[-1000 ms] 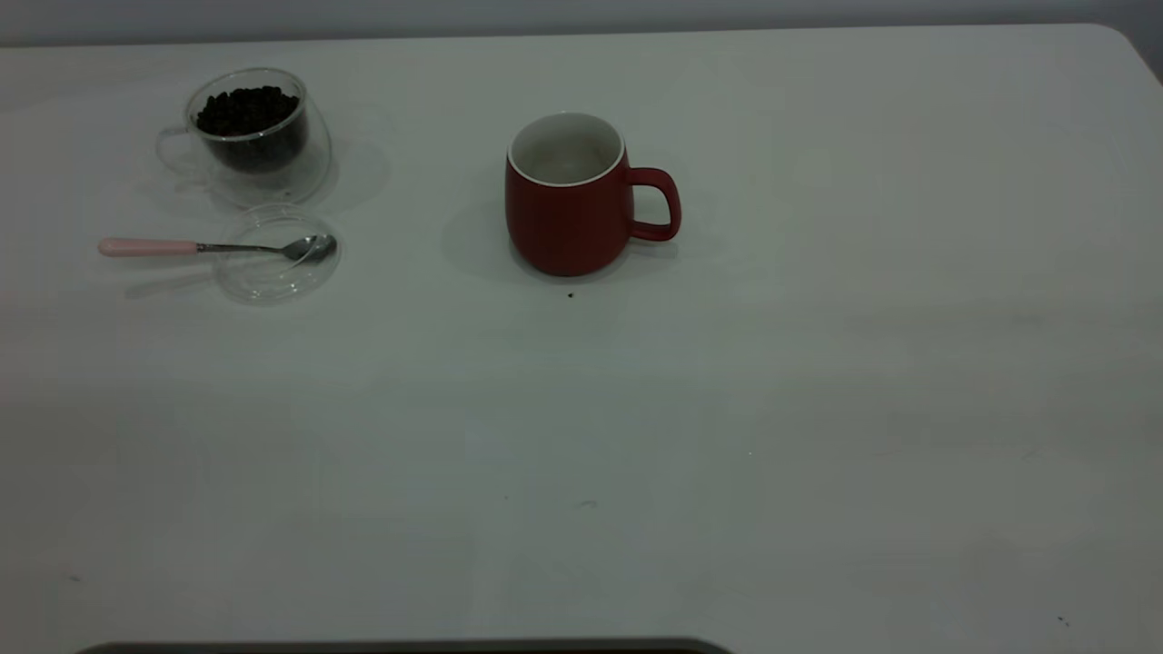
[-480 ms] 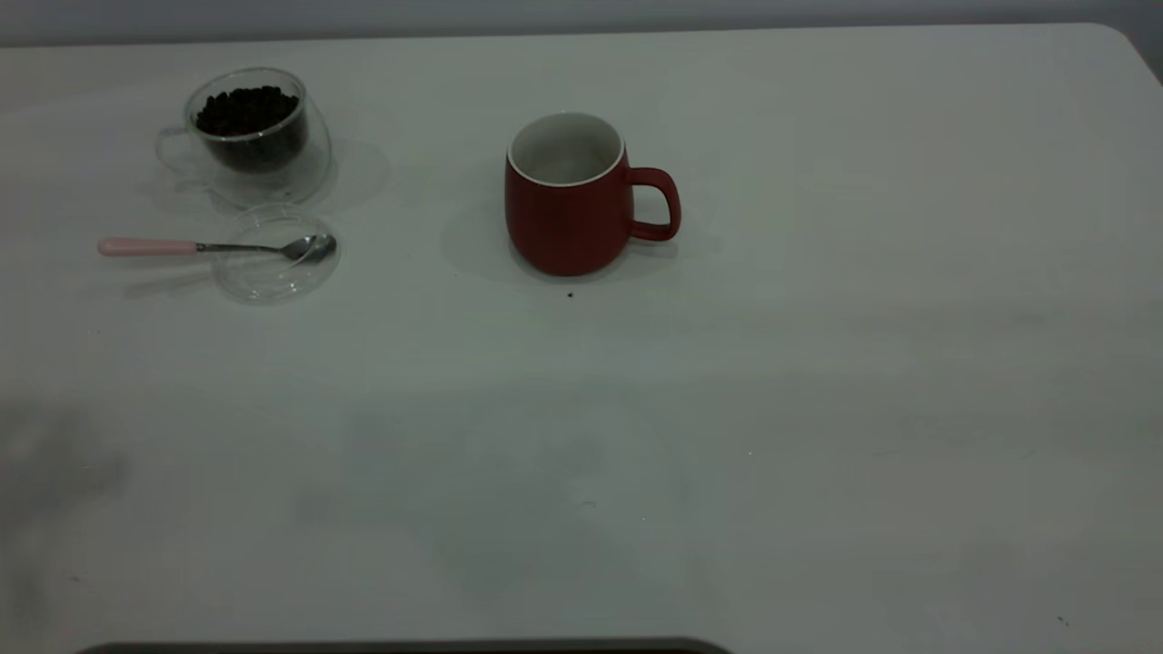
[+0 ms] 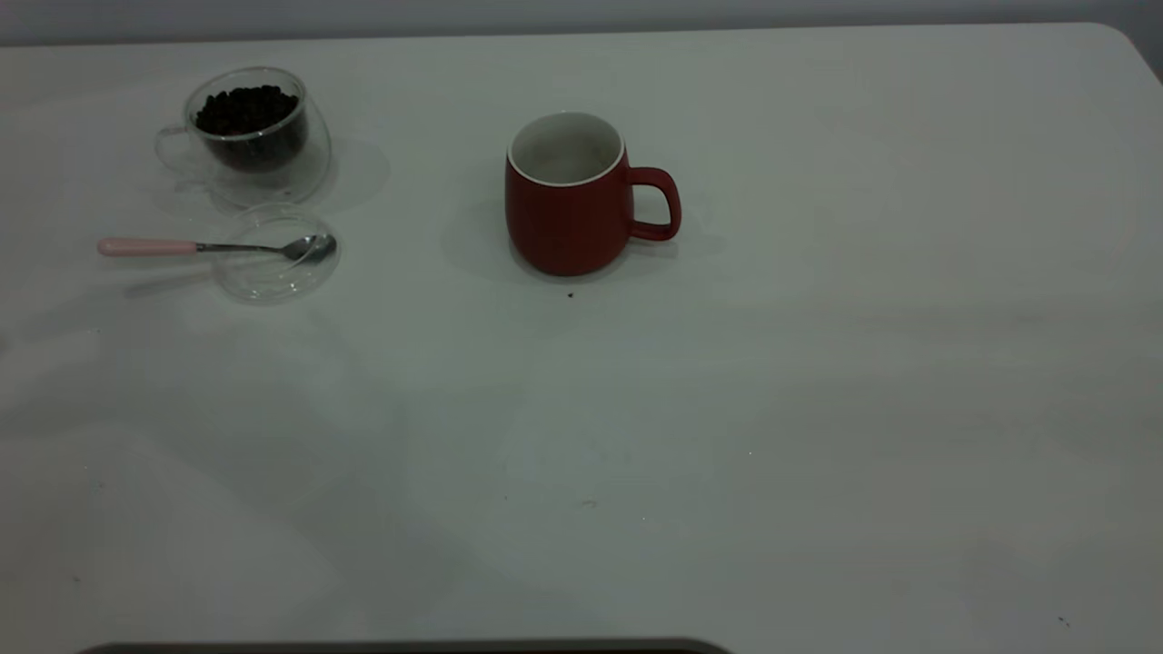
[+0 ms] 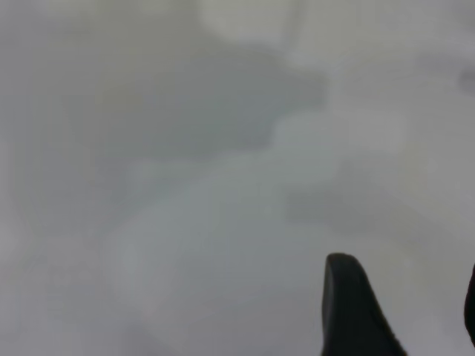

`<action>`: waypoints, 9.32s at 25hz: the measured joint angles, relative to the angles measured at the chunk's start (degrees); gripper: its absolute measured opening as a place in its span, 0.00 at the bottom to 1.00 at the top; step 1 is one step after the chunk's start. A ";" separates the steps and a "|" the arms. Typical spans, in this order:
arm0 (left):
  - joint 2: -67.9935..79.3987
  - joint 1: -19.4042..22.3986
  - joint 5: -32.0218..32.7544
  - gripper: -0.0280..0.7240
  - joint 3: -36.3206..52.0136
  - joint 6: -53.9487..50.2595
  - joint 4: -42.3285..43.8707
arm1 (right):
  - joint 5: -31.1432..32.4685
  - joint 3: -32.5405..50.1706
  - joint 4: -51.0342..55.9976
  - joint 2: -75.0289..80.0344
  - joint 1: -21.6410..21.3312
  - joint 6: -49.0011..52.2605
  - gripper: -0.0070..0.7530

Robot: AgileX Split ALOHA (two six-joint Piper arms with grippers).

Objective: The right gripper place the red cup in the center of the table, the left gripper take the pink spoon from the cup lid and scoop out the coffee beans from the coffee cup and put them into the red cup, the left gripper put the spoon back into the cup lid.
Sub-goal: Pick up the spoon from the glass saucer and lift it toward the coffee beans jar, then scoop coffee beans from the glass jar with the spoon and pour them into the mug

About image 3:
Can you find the red ceramic mug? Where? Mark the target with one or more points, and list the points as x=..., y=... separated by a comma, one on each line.
x=563, y=227

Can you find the clear round glass lid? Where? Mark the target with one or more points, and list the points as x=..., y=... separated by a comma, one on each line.
x=273, y=283

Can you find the dark coffee beans pile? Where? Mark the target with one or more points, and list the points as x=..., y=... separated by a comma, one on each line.
x=245, y=113

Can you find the clear double-wall glass cup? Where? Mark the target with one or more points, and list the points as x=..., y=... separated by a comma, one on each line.
x=273, y=186

